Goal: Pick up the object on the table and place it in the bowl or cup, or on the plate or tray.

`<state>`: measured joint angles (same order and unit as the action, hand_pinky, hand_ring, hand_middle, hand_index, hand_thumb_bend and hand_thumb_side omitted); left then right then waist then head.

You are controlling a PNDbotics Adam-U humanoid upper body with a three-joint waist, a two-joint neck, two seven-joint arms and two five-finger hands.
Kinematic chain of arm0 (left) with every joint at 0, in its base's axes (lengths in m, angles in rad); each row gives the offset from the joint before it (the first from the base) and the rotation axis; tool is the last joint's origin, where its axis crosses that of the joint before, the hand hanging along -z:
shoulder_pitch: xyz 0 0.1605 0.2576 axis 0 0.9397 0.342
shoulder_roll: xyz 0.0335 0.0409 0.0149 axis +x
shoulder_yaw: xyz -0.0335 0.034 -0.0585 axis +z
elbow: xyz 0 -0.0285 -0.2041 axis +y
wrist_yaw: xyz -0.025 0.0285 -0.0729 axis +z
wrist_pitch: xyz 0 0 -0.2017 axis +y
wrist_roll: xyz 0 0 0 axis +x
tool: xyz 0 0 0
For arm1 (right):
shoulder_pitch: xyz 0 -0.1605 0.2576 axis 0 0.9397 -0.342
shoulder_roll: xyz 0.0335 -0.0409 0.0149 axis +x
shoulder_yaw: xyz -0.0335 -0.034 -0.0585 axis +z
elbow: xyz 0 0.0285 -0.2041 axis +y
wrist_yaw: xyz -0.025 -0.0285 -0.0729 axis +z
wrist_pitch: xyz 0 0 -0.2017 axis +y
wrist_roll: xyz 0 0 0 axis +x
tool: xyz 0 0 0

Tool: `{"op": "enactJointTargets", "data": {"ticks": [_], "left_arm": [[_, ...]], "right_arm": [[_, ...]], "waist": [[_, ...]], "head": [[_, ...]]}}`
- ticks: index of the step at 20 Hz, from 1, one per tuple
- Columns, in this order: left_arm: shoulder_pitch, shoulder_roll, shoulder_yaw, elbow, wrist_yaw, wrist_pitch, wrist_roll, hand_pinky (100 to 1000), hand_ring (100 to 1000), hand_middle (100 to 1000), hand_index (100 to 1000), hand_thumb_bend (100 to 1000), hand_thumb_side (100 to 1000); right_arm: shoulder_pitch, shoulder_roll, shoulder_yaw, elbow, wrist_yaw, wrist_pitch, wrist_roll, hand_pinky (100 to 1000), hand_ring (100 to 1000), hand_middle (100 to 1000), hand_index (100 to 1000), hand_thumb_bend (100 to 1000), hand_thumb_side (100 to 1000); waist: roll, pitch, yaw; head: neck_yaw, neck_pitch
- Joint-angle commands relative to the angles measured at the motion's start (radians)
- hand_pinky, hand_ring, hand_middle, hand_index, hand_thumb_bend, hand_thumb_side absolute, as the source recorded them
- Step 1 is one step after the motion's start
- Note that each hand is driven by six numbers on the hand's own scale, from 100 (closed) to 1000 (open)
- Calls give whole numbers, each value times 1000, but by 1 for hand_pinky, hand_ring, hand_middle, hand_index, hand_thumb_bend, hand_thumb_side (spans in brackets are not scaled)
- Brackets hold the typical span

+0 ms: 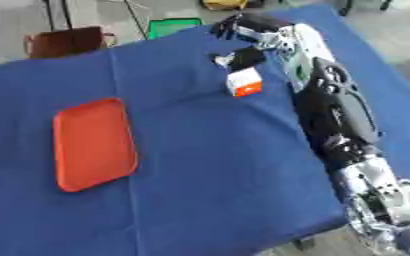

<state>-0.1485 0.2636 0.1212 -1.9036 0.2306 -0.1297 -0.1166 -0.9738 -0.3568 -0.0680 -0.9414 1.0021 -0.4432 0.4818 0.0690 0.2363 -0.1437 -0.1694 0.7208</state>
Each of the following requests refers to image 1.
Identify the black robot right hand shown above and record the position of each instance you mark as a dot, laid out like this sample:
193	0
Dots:
260	22

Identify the white and orange box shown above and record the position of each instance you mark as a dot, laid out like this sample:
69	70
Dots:
243	81

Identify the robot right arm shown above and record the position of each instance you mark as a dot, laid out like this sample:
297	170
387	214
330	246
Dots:
333	111

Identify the green box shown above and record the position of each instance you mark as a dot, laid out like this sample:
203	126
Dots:
172	26

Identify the yellow object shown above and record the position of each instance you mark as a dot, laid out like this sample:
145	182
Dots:
223	4

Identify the black chair base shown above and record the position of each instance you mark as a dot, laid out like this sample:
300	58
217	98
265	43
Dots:
348	5

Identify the black tripod leg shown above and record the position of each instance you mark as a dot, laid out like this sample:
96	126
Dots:
50	13
135	18

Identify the orange rectangular tray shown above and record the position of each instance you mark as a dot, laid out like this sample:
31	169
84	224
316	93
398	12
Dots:
93	143

